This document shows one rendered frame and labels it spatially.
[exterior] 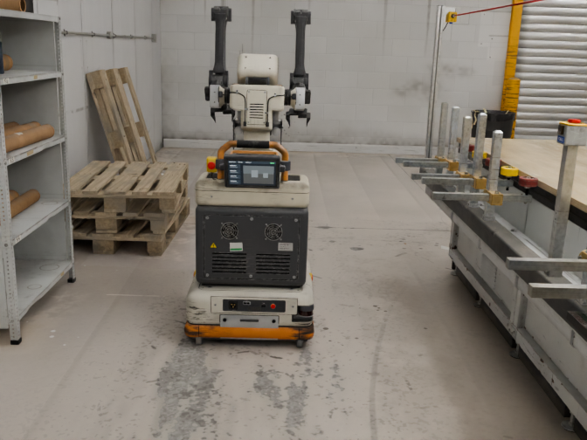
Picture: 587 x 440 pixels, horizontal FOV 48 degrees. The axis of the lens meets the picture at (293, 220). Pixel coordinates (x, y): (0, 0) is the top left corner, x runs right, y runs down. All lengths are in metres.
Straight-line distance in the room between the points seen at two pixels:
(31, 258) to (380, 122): 6.19
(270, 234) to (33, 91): 1.69
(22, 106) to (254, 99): 1.42
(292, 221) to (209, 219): 0.39
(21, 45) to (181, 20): 5.49
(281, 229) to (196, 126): 6.40
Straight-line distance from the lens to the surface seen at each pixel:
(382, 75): 9.40
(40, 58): 4.06
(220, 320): 3.22
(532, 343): 3.22
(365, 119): 9.42
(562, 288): 1.81
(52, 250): 4.24
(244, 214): 3.12
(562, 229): 2.38
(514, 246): 2.72
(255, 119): 3.37
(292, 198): 3.10
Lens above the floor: 1.43
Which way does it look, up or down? 15 degrees down
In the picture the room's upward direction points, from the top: 2 degrees clockwise
